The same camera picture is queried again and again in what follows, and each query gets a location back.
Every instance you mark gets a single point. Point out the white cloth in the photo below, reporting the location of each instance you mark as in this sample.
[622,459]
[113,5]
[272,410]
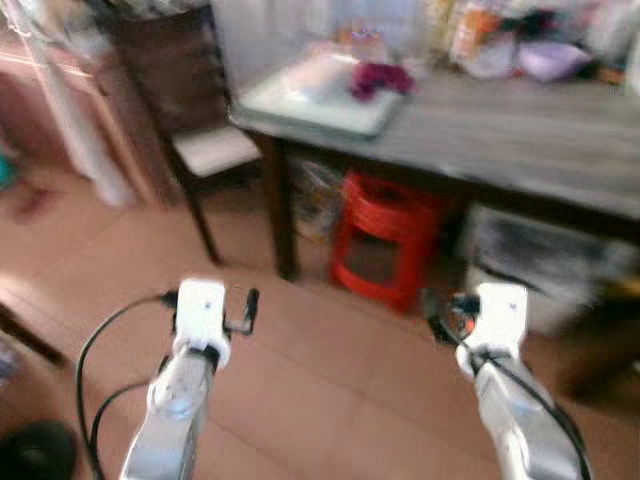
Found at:
[320,80]

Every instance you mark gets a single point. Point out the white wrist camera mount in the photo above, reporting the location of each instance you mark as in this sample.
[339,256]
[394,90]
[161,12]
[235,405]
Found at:
[200,310]
[500,315]

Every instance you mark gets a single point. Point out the dark wooden stool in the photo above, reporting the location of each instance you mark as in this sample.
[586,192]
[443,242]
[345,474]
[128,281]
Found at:
[600,340]

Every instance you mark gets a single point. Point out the clear plastic bag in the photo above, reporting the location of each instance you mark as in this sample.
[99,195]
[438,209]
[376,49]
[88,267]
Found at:
[320,200]

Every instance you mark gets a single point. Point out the white plastic bag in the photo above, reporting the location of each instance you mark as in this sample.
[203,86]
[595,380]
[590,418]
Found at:
[495,58]

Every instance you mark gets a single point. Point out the brown wooden cabinet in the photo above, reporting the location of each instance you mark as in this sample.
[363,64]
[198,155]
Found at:
[30,110]

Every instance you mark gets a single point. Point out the white storage box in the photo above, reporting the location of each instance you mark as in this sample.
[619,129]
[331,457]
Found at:
[540,262]

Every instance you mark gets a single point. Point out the red plastic stool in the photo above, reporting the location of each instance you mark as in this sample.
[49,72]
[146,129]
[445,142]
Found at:
[390,215]

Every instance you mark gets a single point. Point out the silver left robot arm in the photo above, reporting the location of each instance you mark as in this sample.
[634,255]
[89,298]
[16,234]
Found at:
[175,420]

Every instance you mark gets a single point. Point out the magenta flower bunch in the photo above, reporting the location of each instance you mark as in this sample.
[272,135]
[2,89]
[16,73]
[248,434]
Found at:
[380,78]

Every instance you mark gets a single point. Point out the dark wooden dining table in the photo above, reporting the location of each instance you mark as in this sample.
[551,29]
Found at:
[500,130]

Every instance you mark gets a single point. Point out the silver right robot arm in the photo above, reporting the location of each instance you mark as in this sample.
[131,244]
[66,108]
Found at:
[520,420]

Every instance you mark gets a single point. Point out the dark wooden chair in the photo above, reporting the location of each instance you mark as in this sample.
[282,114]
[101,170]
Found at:
[165,70]

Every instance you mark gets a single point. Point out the purple plastic bowl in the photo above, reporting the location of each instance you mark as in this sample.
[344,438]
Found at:
[550,62]

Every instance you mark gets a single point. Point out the orange food packet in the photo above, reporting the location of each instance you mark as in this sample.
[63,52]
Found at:
[475,30]

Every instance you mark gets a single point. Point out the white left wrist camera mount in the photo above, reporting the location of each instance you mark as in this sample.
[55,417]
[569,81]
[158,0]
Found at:
[200,310]

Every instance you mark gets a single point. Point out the pale green tray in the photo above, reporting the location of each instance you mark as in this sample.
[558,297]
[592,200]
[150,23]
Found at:
[300,112]

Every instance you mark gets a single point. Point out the dark wooden stick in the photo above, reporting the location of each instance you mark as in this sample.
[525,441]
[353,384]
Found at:
[30,336]

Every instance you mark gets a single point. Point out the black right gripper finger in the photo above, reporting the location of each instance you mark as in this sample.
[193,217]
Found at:
[432,312]

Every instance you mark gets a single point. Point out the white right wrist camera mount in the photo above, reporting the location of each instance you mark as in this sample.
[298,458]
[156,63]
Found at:
[500,315]

